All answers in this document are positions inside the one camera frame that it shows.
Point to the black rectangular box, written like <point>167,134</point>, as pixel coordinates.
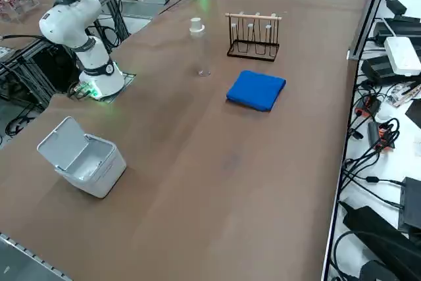
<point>411,205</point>

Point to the white flat router box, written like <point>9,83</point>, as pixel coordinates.
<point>403,55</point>

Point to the black adapter with orange plugs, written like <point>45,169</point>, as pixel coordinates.
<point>383,137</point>

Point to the aluminium rail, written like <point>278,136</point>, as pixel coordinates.
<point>29,254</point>

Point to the aluminium frame post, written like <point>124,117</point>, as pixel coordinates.
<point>371,11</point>

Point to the black equipment frame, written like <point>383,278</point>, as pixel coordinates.
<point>49,64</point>

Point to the small black charger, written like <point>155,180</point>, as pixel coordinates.
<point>396,6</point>

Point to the red and black connector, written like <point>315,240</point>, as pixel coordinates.
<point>368,106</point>

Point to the folded blue towel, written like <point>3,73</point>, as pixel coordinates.
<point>256,90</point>

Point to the clear bottle with white cap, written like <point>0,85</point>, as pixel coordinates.
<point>197,27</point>

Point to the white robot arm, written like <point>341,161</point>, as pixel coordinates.
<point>65,21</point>

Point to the small grey lidded trash bin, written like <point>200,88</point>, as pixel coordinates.
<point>98,179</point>

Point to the dark arm base plate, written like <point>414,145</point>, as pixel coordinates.
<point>129,76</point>

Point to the colourful printed packet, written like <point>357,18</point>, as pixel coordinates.
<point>406,95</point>

